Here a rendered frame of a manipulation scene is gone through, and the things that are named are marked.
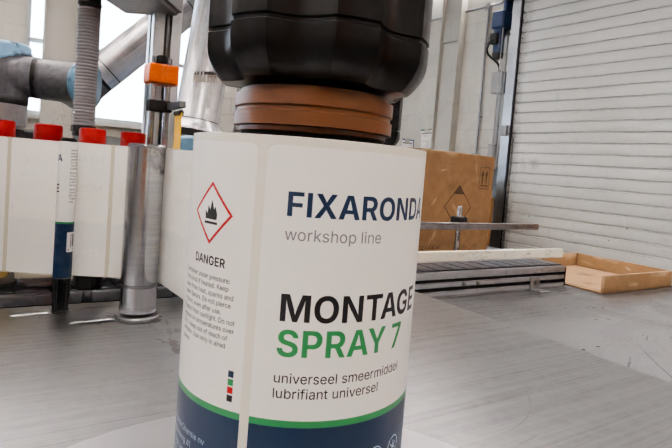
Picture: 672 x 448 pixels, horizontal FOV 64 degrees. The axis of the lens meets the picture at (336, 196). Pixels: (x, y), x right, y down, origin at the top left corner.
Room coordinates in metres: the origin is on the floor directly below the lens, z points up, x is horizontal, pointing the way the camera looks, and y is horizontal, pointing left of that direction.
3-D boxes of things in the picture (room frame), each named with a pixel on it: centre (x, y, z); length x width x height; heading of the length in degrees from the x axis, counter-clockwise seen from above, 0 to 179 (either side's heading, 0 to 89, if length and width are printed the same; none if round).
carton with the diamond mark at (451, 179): (1.43, -0.23, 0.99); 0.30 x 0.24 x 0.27; 130
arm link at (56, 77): (1.02, 0.52, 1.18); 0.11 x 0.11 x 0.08; 16
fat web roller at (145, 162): (0.57, 0.20, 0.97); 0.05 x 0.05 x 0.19
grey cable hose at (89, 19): (0.80, 0.38, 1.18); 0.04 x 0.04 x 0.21
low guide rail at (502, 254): (0.93, -0.07, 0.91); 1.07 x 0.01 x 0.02; 123
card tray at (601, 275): (1.34, -0.65, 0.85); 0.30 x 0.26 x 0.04; 123
